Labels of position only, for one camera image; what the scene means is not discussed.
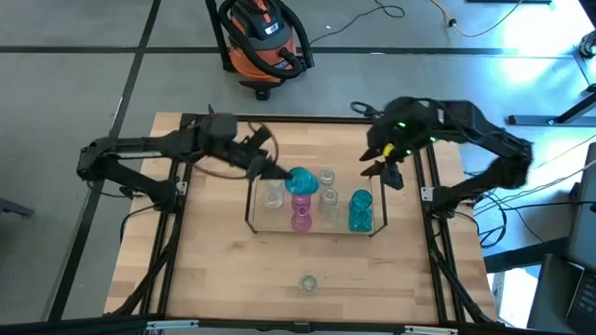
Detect white floor cable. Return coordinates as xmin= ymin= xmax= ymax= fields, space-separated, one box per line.
xmin=474 ymin=157 xmax=596 ymax=208

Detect grey chair base leg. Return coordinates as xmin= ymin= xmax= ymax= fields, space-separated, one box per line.
xmin=0 ymin=197 xmax=36 ymax=219

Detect black base power cable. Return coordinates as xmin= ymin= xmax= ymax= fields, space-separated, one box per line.
xmin=119 ymin=203 xmax=159 ymax=246

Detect teal cut glass urn vase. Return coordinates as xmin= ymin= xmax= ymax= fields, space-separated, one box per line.
xmin=348 ymin=208 xmax=374 ymax=233

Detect person's foot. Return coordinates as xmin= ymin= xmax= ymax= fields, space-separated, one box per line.
xmin=578 ymin=31 xmax=596 ymax=60

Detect orange and black shop vacuum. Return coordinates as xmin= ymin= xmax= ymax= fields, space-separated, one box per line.
xmin=204 ymin=0 xmax=316 ymax=101

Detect thin black floor cable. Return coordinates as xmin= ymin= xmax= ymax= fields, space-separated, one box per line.
xmin=307 ymin=0 xmax=406 ymax=47

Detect silver bar clamp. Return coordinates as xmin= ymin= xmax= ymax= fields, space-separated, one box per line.
xmin=403 ymin=324 xmax=460 ymax=335
xmin=146 ymin=318 xmax=200 ymax=332

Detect round teal glass vase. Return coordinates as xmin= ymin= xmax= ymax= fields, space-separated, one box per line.
xmin=284 ymin=166 xmax=320 ymax=195
xmin=349 ymin=188 xmax=373 ymax=210

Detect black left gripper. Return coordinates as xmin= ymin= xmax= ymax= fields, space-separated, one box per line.
xmin=227 ymin=124 xmax=294 ymax=182

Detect black aluminium table frame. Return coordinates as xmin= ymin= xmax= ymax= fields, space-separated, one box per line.
xmin=111 ymin=104 xmax=497 ymax=326

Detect black looped floor cable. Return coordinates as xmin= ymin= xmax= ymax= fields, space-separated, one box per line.
xmin=474 ymin=185 xmax=596 ymax=250

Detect black desk foot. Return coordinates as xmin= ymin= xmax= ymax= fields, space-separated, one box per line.
xmin=506 ymin=83 xmax=596 ymax=127

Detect tall pink glass vase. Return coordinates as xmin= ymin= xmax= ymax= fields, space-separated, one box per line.
xmin=291 ymin=208 xmax=314 ymax=233

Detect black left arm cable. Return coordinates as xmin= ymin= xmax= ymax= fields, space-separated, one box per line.
xmin=193 ymin=121 xmax=280 ymax=181

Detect black keypad device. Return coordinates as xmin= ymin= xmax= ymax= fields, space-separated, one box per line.
xmin=565 ymin=272 xmax=596 ymax=327

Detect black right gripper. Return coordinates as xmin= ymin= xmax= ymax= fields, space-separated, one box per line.
xmin=359 ymin=124 xmax=409 ymax=179

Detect dark desk foot bar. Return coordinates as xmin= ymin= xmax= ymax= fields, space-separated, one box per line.
xmin=482 ymin=236 xmax=570 ymax=275

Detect orange extension cable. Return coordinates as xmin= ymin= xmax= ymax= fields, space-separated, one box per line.
xmin=428 ymin=0 xmax=525 ymax=39

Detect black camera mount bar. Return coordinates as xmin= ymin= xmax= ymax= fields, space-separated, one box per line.
xmin=0 ymin=314 xmax=596 ymax=335

